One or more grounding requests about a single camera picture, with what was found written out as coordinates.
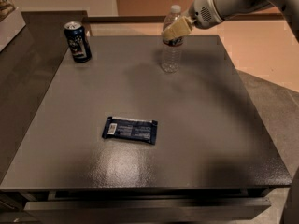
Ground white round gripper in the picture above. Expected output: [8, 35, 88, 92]
[162, 0, 223, 41]

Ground clear plastic water bottle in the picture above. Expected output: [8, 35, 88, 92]
[161, 5, 183, 73]

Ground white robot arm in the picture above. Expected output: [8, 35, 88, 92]
[162, 0, 299, 41]

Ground blue rxbar blueberry wrapper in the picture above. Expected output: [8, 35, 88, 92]
[102, 117, 158, 145]

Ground dark blue soda can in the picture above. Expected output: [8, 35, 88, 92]
[64, 21, 92, 63]

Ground white box at left edge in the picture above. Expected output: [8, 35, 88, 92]
[0, 0, 25, 52]

